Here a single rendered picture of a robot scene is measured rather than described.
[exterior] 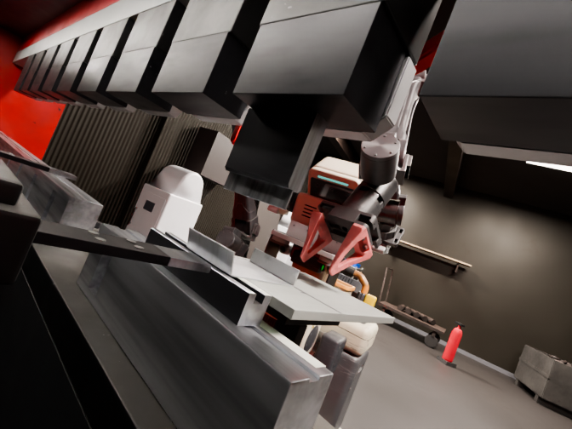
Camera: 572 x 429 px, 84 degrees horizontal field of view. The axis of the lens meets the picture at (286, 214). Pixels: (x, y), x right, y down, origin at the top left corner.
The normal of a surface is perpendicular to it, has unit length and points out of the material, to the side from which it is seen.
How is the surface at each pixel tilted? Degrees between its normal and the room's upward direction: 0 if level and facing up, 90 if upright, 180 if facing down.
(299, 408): 90
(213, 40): 90
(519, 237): 90
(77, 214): 90
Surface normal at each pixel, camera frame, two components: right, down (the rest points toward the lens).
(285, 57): -0.60, -0.27
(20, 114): 0.71, 0.26
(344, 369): -0.41, -0.21
